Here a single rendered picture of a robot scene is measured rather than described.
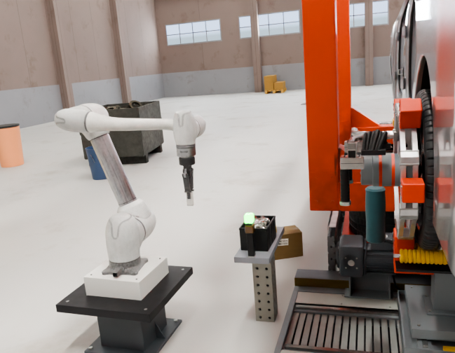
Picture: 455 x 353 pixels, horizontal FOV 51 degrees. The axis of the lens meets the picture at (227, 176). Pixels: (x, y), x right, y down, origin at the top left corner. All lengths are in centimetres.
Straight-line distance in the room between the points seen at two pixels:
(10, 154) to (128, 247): 606
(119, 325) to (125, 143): 478
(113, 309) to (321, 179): 124
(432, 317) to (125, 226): 143
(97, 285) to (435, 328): 152
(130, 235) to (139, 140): 467
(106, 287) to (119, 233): 27
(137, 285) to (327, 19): 157
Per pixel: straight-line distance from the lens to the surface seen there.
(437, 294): 228
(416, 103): 187
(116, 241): 233
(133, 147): 698
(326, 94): 250
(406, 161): 184
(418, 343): 220
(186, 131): 213
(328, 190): 259
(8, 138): 821
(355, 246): 248
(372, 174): 205
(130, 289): 232
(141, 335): 244
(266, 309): 258
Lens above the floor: 135
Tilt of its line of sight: 14 degrees down
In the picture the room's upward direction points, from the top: 5 degrees counter-clockwise
